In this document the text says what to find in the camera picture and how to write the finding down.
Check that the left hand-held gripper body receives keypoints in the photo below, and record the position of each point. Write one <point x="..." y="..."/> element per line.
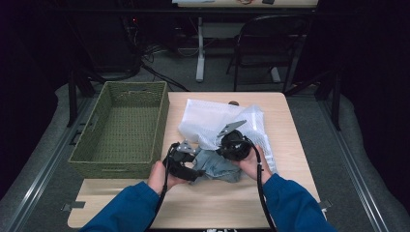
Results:
<point x="177" y="161"/>

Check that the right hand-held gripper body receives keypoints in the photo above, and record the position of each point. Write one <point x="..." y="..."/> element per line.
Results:
<point x="235" y="145"/>

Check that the light blue denim garment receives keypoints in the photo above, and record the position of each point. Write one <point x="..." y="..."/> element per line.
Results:
<point x="219" y="167"/>

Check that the white mesh laundry bag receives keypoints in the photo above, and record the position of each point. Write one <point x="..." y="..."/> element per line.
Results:
<point x="206" y="119"/>

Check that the green woven basket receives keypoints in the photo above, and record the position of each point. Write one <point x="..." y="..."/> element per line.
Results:
<point x="125" y="129"/>

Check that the person's left hand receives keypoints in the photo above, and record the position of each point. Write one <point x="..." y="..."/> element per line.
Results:
<point x="158" y="177"/>

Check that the person's right hand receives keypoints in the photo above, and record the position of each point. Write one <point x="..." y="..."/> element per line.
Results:
<point x="254" y="169"/>

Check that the white desk leg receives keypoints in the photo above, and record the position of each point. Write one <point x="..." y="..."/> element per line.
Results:
<point x="200" y="54"/>

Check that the black metal chair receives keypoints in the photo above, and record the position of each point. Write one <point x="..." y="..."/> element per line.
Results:
<point x="267" y="42"/>

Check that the black metal stand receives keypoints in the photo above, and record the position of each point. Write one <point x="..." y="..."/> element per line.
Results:
<point x="336" y="100"/>
<point x="72" y="96"/>

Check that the grey metal table bracket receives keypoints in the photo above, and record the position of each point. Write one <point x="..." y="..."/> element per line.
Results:
<point x="73" y="205"/>
<point x="326" y="204"/>

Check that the grey floor rail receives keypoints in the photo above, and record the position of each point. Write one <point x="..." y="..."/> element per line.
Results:
<point x="354" y="174"/>
<point x="42" y="167"/>

